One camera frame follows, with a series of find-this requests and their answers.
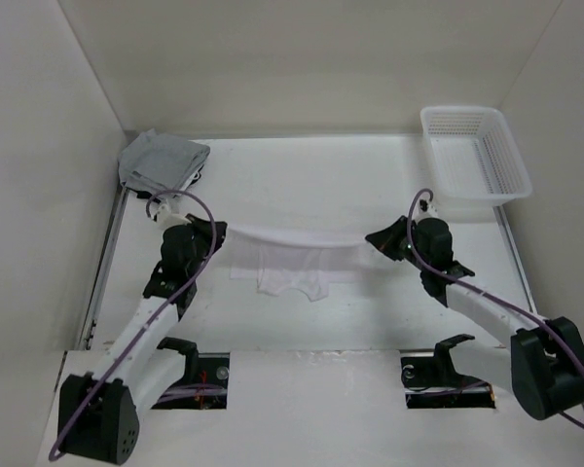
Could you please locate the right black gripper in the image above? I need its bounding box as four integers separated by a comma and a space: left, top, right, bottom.
365, 216, 429, 271

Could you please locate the white tank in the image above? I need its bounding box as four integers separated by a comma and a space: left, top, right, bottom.
226, 224, 366, 302
180, 171, 201, 191

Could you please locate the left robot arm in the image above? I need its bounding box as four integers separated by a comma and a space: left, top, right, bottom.
48, 215, 228, 465

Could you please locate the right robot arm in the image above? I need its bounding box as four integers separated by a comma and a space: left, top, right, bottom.
365, 216, 584, 420

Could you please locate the folded white tank top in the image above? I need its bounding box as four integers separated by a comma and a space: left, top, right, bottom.
180, 171, 201, 191

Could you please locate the folded black tank top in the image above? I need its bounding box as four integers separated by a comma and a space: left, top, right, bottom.
130, 167, 203, 203

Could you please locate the folded grey tank top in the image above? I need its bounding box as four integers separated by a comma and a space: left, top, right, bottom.
118, 129, 210, 202

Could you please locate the white plastic basket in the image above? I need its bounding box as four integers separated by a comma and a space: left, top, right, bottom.
420, 106, 532, 210

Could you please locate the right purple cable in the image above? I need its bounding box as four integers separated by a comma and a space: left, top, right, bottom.
404, 189, 584, 435

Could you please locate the purple cable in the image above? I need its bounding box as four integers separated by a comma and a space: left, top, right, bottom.
47, 189, 228, 461
404, 189, 584, 435

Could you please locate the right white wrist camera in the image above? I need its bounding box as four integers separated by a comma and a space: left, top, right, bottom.
416, 198, 439, 222

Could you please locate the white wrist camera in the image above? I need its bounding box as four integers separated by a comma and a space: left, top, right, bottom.
151, 202, 189, 231
416, 198, 439, 222

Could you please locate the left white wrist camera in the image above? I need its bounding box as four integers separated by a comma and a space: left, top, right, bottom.
151, 202, 189, 231

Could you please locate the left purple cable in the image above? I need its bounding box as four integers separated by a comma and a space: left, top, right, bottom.
47, 189, 228, 461

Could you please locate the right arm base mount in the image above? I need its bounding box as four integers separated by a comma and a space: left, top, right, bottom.
400, 334, 495, 410

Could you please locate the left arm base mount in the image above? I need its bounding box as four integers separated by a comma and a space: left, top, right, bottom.
152, 337, 231, 411

